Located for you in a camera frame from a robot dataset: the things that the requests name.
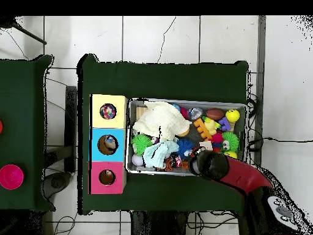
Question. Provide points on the shallow clear mesh bin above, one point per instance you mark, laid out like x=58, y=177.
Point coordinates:
x=134, y=169

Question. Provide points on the brown toy football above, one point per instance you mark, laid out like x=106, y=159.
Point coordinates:
x=215, y=114

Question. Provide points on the green cloth side table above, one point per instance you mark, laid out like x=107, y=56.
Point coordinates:
x=22, y=98

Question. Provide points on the orange toy brick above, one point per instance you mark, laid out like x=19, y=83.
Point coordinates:
x=202, y=129

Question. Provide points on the yellow ball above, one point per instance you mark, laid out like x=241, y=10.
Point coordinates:
x=233, y=115

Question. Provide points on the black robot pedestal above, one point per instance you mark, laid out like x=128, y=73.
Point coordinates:
x=156, y=225

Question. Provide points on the mint waffle cloth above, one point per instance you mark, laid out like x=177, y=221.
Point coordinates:
x=159, y=154

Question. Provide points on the cream waffle cloth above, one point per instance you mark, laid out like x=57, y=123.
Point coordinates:
x=161, y=120

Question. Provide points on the purple toy block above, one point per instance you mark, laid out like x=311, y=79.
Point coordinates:
x=224, y=124

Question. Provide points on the blue spiky ball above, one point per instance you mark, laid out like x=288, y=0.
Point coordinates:
x=185, y=147

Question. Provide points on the black stand pole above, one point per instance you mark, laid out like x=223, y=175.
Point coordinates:
x=6, y=22

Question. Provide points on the green spiky ball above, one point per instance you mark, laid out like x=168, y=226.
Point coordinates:
x=142, y=145
x=231, y=142

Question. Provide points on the pink round disc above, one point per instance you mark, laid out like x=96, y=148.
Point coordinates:
x=11, y=177

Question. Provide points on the white baseball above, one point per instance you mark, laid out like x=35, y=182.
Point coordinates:
x=137, y=160

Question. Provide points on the yellow rubber toy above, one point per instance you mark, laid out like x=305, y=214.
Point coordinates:
x=211, y=125

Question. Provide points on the grey round base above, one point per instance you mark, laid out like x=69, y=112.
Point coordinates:
x=57, y=185

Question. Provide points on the wooden box with three holes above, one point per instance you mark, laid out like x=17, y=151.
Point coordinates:
x=107, y=166

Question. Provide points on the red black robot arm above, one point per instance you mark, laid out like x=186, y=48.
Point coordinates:
x=244, y=181

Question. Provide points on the squat silver tin can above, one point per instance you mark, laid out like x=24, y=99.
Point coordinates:
x=195, y=114

